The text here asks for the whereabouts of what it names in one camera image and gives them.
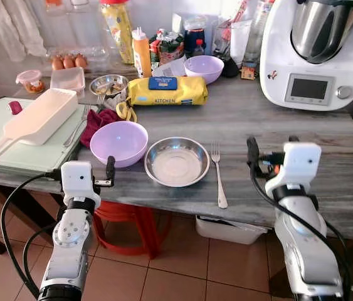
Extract white plastic bin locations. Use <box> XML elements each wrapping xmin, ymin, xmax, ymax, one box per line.
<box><xmin>194</xmin><ymin>215</ymin><xmax>268</xmax><ymax>246</ymax></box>

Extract silver fork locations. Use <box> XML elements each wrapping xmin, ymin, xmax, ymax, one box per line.
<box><xmin>211</xmin><ymin>142</ymin><xmax>229</xmax><ymax>209</ymax></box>

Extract wide stainless steel bowl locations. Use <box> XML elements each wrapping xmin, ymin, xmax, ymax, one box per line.
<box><xmin>144</xmin><ymin>137</ymin><xmax>211</xmax><ymax>188</ymax></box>

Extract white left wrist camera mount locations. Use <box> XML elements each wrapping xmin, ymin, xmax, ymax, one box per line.
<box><xmin>60</xmin><ymin>161</ymin><xmax>96</xmax><ymax>202</ymax></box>

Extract small red item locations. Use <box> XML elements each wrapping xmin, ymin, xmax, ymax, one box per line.
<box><xmin>8</xmin><ymin>100</ymin><xmax>24</xmax><ymax>116</ymax></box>

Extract clear plastic food container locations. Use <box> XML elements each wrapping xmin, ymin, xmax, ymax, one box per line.
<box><xmin>50</xmin><ymin>66</ymin><xmax>87</xmax><ymax>95</ymax></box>

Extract small pink-lidded container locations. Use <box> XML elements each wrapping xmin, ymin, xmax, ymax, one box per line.
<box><xmin>15</xmin><ymin>69</ymin><xmax>46</xmax><ymax>95</ymax></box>

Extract hanging clear plastic bags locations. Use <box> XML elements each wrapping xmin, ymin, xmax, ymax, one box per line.
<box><xmin>0</xmin><ymin>0</ymin><xmax>49</xmax><ymax>63</ymax></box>

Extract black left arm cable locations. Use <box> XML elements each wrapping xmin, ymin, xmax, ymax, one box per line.
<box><xmin>0</xmin><ymin>168</ymin><xmax>62</xmax><ymax>297</ymax></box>

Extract small stainless steel bowl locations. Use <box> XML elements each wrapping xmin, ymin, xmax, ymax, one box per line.
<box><xmin>88</xmin><ymin>74</ymin><xmax>130</xmax><ymax>105</ymax></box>

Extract red plastic stool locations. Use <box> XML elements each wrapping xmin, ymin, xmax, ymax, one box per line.
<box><xmin>92</xmin><ymin>200</ymin><xmax>172</xmax><ymax>260</ymax></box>

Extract green and red snack pack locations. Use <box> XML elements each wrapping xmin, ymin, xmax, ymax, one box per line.
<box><xmin>149</xmin><ymin>29</ymin><xmax>186</xmax><ymax>67</ymax></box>

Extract silver cutlery piece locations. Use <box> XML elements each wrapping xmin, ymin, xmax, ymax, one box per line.
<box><xmin>63</xmin><ymin>104</ymin><xmax>93</xmax><ymax>149</ymax></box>

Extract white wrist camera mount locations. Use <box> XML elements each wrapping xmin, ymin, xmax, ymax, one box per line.
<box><xmin>60</xmin><ymin>161</ymin><xmax>96</xmax><ymax>202</ymax></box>
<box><xmin>265</xmin><ymin>142</ymin><xmax>322</xmax><ymax>196</ymax></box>

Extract yellow kitchen wipes pack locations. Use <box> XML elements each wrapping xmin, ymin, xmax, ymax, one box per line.
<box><xmin>127</xmin><ymin>76</ymin><xmax>209</xmax><ymax>107</ymax></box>

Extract white kitchen cooking machine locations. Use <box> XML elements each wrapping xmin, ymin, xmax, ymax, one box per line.
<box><xmin>259</xmin><ymin>0</ymin><xmax>353</xmax><ymax>113</ymax></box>

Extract white long-handled plastic scoop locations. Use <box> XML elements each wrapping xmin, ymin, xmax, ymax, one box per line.
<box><xmin>0</xmin><ymin>87</ymin><xmax>79</xmax><ymax>171</ymax></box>

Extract yellow-handled scissors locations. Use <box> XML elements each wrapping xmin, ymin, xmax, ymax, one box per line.
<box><xmin>115</xmin><ymin>100</ymin><xmax>139</xmax><ymax>124</ymax></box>

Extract small purple plastic bowl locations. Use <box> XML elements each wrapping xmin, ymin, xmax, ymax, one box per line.
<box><xmin>184</xmin><ymin>55</ymin><xmax>225</xmax><ymax>85</ymax></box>

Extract maroon cloth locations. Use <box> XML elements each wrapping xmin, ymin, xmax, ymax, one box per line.
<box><xmin>79</xmin><ymin>107</ymin><xmax>124</xmax><ymax>149</ymax></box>

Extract clear plastic cup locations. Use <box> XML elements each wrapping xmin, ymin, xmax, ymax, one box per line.
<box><xmin>229</xmin><ymin>18</ymin><xmax>253</xmax><ymax>64</ymax></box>

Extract yellow packet with red top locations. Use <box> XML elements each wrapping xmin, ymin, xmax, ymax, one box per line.
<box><xmin>99</xmin><ymin>0</ymin><xmax>135</xmax><ymax>65</ymax></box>

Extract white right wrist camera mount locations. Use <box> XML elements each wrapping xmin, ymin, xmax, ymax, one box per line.
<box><xmin>265</xmin><ymin>142</ymin><xmax>322</xmax><ymax>196</ymax></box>

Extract orange squeeze sauce bottle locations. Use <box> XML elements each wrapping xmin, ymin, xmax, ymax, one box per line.
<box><xmin>132</xmin><ymin>26</ymin><xmax>153</xmax><ymax>79</ymax></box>

